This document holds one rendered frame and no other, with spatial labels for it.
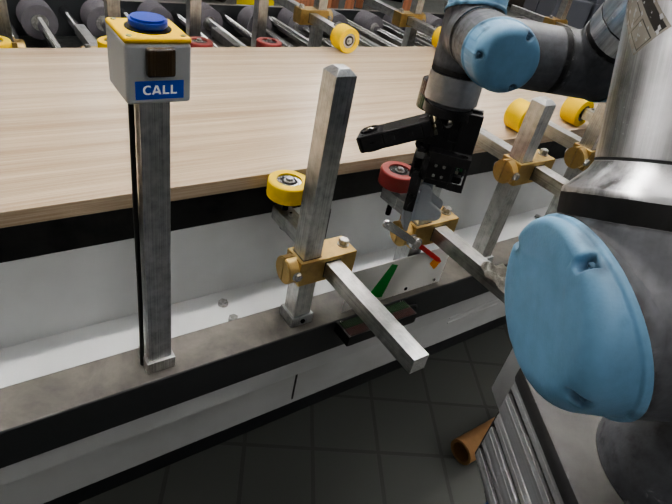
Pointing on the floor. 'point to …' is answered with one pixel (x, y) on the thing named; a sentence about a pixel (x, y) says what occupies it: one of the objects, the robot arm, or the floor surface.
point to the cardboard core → (466, 445)
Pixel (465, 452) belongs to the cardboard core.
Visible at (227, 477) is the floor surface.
